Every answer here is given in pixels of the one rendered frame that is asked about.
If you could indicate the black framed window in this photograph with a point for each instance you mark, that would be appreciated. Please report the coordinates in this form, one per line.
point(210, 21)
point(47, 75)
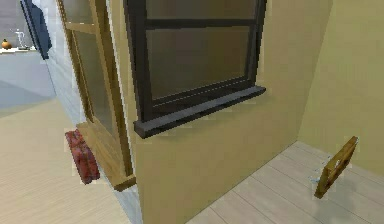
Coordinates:
point(200, 60)

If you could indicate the white kitchen faucet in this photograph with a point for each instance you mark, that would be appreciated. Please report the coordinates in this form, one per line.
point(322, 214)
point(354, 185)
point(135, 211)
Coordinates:
point(21, 39)

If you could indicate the small wooden frame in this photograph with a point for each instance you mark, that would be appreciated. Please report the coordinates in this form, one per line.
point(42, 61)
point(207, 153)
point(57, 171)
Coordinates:
point(335, 166)

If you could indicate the dark blue framed picture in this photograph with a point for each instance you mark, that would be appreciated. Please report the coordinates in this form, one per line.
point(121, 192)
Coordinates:
point(37, 26)

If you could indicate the orange pumpkin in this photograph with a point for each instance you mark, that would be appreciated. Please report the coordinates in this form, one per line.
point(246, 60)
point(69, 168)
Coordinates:
point(6, 44)

